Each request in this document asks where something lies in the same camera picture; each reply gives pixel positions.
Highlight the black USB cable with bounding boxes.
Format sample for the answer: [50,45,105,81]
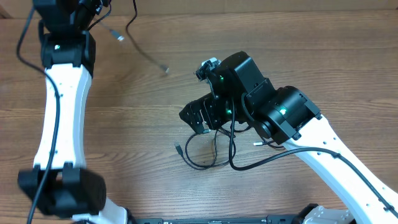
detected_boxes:
[174,129,237,171]

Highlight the black cable silver plugs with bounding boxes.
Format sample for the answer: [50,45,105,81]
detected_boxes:
[197,126,284,170]

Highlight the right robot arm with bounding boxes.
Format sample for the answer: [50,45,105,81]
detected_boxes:
[179,51,397,223]

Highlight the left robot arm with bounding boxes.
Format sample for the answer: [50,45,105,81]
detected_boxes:
[17,0,133,223]

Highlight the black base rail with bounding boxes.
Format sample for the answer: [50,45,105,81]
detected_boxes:
[127,203,355,224]

